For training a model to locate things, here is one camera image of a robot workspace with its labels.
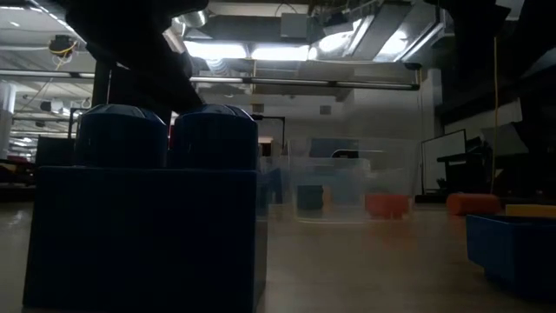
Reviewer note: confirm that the large blue building block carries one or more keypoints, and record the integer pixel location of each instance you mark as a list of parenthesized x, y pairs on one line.
[(143, 239)]

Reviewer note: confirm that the small blue building block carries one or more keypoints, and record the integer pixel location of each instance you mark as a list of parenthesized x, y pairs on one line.
[(309, 197)]

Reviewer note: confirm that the small red building block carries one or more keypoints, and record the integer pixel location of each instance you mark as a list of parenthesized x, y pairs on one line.
[(386, 206)]

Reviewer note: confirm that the orange cylinder block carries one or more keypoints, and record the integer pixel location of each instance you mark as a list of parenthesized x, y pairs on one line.
[(473, 203)]

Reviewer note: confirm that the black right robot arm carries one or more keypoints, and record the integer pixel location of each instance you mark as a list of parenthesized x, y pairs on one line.
[(469, 21)]

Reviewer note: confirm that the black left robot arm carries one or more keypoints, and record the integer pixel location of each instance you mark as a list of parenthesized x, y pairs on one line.
[(121, 26)]

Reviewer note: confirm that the ceiling light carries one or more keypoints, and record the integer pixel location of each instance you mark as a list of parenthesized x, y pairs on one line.
[(215, 50), (280, 53)]

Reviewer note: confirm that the long horizontal ceiling pipe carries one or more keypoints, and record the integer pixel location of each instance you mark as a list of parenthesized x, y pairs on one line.
[(304, 82)]

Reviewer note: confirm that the black low cabinet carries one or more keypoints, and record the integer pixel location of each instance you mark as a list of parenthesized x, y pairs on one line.
[(52, 152)]

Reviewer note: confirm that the grey ceiling box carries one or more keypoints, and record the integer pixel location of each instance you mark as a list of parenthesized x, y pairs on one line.
[(294, 25)]

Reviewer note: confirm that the white pillar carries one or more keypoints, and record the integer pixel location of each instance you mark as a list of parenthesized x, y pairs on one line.
[(6, 121)]

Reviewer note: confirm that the small clear plastic container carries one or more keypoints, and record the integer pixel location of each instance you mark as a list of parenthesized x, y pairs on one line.
[(391, 174)]

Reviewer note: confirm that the whiteboard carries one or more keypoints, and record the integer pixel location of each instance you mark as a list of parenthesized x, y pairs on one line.
[(443, 161)]

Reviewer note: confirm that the dark desk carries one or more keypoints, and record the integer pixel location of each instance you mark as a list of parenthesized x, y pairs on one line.
[(460, 158)]

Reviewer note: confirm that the white sheet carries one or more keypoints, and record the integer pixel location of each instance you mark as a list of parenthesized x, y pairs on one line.
[(504, 139)]

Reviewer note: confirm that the small silver ventilation duct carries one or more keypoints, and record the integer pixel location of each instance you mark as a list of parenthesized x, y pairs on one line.
[(193, 18)]

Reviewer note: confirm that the wall vent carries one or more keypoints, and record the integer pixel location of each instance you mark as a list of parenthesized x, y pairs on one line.
[(257, 108), (325, 109)]

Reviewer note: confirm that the black metal frame stand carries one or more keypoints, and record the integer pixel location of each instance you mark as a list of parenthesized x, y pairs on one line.
[(283, 130)]

